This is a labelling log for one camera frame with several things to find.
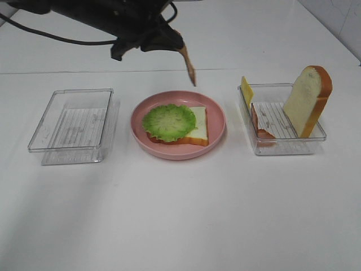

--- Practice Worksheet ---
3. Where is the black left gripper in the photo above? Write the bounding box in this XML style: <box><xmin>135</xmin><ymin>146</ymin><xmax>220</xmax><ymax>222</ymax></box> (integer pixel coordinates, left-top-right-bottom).
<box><xmin>93</xmin><ymin>1</ymin><xmax>184</xmax><ymax>60</ymax></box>

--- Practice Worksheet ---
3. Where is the green lettuce leaf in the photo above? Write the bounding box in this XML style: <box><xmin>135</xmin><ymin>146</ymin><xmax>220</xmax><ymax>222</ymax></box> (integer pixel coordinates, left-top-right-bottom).
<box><xmin>142</xmin><ymin>104</ymin><xmax>196</xmax><ymax>142</ymax></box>

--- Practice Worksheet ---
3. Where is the yellow cheese slice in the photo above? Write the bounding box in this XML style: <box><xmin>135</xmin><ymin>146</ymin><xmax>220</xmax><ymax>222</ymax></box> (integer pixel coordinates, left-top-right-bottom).
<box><xmin>240</xmin><ymin>76</ymin><xmax>254</xmax><ymax>109</ymax></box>

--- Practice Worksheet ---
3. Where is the bread slice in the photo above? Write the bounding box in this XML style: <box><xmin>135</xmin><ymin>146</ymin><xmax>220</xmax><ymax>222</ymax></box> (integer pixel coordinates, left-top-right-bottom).
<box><xmin>146</xmin><ymin>106</ymin><xmax>209</xmax><ymax>146</ymax></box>

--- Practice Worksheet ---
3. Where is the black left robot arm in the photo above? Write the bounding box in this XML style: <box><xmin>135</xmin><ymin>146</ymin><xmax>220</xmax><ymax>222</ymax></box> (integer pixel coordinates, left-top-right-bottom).
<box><xmin>6</xmin><ymin>0</ymin><xmax>184</xmax><ymax>61</ymax></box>

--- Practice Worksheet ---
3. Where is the pink round plate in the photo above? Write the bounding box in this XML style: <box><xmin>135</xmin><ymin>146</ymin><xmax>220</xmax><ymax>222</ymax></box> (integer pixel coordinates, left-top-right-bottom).
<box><xmin>130</xmin><ymin>90</ymin><xmax>226</xmax><ymax>160</ymax></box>

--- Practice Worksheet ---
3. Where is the clear plastic tray left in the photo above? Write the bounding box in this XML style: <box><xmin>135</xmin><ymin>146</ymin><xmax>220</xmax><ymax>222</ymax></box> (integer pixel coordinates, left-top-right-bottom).
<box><xmin>28</xmin><ymin>89</ymin><xmax>117</xmax><ymax>165</ymax></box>

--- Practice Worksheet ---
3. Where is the clear plastic tray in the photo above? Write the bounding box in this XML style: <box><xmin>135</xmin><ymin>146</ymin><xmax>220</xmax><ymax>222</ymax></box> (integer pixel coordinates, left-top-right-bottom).
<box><xmin>237</xmin><ymin>83</ymin><xmax>327</xmax><ymax>156</ymax></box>
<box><xmin>28</xmin><ymin>89</ymin><xmax>117</xmax><ymax>165</ymax></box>

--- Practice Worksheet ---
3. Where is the clear plastic tray right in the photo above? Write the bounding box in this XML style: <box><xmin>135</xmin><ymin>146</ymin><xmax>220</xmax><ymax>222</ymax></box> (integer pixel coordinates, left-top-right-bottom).
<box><xmin>237</xmin><ymin>83</ymin><xmax>327</xmax><ymax>156</ymax></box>

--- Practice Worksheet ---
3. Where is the bread slice right tray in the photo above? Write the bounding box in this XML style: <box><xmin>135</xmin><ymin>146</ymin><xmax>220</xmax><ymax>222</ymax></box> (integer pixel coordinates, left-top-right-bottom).
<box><xmin>283</xmin><ymin>65</ymin><xmax>333</xmax><ymax>138</ymax></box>

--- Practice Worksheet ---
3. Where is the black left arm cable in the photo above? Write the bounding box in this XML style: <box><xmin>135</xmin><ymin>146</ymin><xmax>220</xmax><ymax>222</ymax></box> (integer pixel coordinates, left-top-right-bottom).
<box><xmin>0</xmin><ymin>0</ymin><xmax>178</xmax><ymax>46</ymax></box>

